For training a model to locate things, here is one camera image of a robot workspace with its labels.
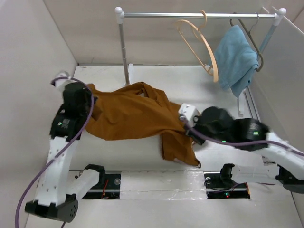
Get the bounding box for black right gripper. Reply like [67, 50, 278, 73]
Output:
[184, 113, 230, 144]

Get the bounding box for brown trousers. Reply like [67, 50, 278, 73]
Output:
[86, 82, 201, 168]

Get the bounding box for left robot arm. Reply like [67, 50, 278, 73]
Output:
[25, 82, 106, 223]

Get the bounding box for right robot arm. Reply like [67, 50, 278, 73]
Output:
[179, 105, 304, 194]

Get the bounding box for beige wooden hanger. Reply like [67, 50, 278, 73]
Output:
[174, 10, 219, 83]

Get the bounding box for grey hanger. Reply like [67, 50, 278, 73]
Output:
[238, 13, 264, 72]

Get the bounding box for light blue towel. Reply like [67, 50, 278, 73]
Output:
[214, 25, 259, 97]

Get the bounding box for white metal clothes rack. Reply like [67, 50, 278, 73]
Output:
[114, 7, 287, 117]

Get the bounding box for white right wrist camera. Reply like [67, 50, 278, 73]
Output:
[178, 103, 200, 126]

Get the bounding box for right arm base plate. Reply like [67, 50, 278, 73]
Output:
[203, 171, 250, 200]

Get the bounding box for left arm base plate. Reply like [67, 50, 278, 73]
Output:
[82, 169, 121, 200]

